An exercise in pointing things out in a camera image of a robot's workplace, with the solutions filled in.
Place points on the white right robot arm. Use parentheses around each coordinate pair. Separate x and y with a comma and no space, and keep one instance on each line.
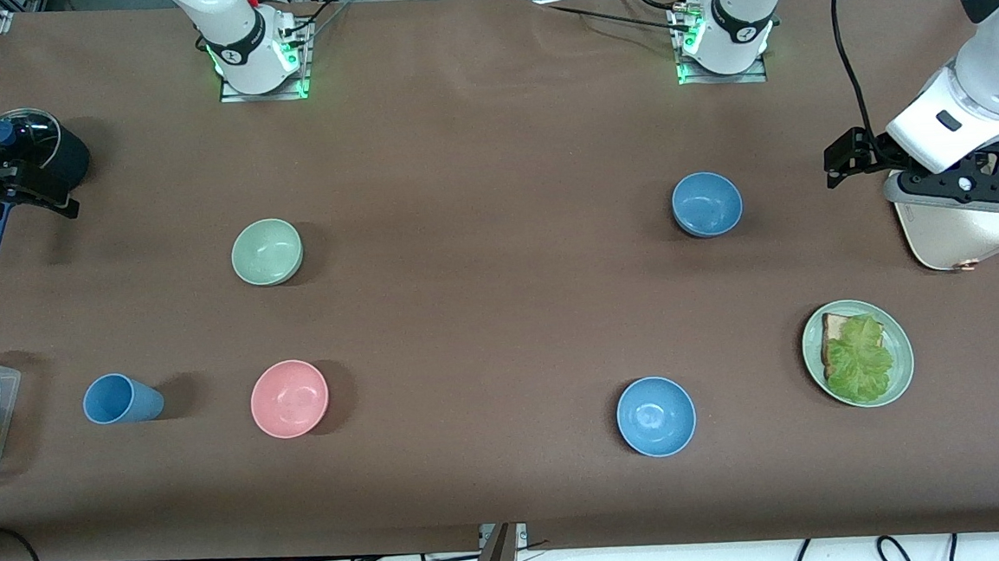
(223,20)

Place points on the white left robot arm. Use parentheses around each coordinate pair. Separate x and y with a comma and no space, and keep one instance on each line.
(747,5)

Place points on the green lettuce leaf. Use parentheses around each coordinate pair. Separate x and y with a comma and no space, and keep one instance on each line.
(860,362)

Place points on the blue cup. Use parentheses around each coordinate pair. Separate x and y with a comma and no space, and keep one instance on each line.
(121,399)

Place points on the glass lid blue knob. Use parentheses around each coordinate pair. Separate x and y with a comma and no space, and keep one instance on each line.
(39,126)

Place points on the green plate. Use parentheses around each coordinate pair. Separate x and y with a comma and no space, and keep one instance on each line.
(901,356)

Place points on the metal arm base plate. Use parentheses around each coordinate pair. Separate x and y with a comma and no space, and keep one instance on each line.
(760,74)
(297,83)

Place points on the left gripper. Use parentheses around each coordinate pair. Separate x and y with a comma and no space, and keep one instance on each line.
(875,152)

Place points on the pink bowl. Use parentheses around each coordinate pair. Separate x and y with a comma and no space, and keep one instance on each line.
(290,399)

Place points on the cream toaster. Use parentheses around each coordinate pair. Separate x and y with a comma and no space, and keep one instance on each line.
(956,235)

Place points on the brown table cover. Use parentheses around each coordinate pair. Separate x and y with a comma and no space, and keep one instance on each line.
(502,315)

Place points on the bread slice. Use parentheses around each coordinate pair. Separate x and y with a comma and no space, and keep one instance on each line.
(834,328)

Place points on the blue bowl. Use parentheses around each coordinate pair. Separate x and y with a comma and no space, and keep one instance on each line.
(706,204)
(656,417)

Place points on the green bowl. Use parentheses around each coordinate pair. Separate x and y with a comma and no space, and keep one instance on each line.
(267,252)

